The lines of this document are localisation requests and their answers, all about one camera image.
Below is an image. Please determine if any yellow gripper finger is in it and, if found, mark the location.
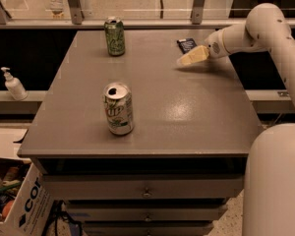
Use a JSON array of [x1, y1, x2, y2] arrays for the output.
[[186, 45, 207, 54], [177, 49, 209, 66]]

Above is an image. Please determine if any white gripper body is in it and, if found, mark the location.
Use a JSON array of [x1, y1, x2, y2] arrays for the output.
[[205, 29, 230, 59]]

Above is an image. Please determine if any blue rxbar blueberry bar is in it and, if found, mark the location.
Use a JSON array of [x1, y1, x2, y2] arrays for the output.
[[177, 38, 197, 54]]

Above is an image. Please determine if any white 7up can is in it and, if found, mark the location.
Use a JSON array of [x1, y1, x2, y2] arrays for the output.
[[103, 82, 134, 136]]

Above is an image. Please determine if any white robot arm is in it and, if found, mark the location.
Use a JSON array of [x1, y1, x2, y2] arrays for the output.
[[177, 3, 295, 236]]

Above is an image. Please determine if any green soda can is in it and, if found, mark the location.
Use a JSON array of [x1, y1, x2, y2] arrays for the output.
[[104, 17, 125, 56]]

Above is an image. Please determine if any grey drawer cabinet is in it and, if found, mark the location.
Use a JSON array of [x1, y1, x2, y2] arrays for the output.
[[19, 29, 261, 236]]

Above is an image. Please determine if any top drawer knob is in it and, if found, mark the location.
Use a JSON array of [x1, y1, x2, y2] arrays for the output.
[[142, 188, 152, 199]]

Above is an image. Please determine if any drawer knob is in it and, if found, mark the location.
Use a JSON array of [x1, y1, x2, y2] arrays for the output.
[[144, 215, 152, 222], [142, 188, 152, 199]]

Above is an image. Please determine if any middle drawer knob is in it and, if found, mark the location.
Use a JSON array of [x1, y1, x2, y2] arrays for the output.
[[144, 215, 152, 222]]

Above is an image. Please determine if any white pump bottle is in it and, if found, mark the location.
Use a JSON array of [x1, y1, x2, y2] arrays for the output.
[[1, 67, 28, 100]]

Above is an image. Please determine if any white cardboard box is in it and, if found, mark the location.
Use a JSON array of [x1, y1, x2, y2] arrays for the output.
[[0, 159, 53, 236]]

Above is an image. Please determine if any orange ball in box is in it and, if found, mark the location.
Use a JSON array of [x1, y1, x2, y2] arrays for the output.
[[2, 201, 14, 219]]

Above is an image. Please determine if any grey metal railing frame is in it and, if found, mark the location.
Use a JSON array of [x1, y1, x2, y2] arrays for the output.
[[0, 0, 295, 30]]

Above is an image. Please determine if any black cable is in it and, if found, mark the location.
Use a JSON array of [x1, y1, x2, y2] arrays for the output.
[[42, 200, 85, 236]]

